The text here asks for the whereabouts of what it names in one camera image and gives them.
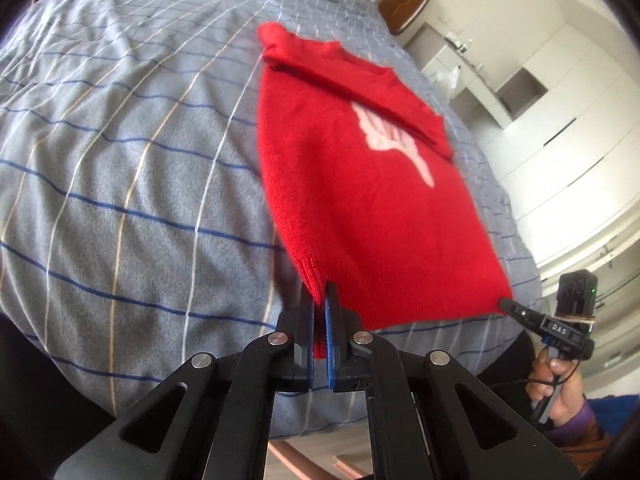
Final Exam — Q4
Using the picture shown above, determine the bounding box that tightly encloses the person's right hand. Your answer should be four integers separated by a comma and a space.
530, 350, 588, 428

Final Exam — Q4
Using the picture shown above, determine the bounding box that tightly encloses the white plastic bag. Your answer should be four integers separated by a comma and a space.
432, 64, 462, 103

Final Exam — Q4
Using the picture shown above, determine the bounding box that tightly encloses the white wardrobe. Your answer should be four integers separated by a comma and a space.
470, 20, 640, 271

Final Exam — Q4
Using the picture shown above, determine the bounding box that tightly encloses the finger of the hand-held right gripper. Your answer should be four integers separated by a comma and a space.
497, 297, 548, 337

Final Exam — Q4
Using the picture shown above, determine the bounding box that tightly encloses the blue cloth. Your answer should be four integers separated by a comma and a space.
587, 395, 640, 441

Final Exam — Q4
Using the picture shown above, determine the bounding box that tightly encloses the person's right forearm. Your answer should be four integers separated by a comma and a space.
542, 395, 616, 456

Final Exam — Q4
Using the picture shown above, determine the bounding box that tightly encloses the white desk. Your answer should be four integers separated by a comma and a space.
405, 22, 516, 131

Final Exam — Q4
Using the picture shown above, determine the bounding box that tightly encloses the red knit sweater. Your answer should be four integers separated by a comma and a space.
256, 21, 516, 333

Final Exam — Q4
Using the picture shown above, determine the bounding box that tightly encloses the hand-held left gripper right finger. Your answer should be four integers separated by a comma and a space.
324, 281, 583, 480

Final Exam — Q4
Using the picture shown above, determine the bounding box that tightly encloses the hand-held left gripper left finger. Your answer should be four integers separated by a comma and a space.
52, 282, 317, 480

